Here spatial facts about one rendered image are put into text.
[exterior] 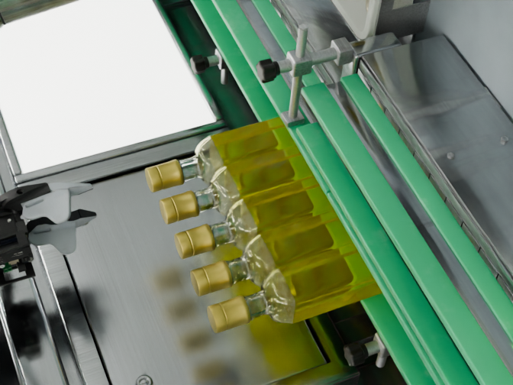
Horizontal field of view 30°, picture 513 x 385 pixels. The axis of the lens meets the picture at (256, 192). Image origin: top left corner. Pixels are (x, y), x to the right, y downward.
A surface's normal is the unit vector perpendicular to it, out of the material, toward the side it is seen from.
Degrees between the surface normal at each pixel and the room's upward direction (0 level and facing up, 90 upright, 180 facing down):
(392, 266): 90
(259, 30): 90
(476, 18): 0
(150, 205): 90
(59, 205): 80
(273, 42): 90
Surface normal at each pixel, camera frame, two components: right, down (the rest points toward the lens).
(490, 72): -0.92, 0.27
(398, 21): 0.39, 0.73
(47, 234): 0.23, -0.61
